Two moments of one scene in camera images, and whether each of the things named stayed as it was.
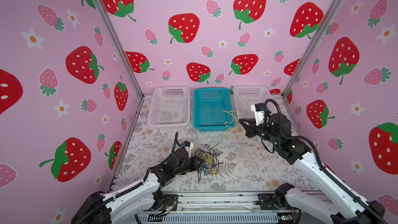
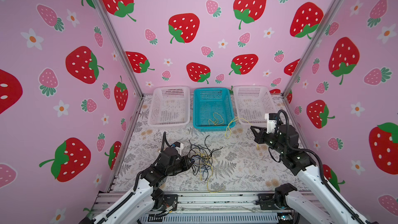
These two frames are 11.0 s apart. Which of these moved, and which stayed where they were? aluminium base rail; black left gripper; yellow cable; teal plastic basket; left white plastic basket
Moved: yellow cable
Stayed: teal plastic basket; left white plastic basket; black left gripper; aluminium base rail
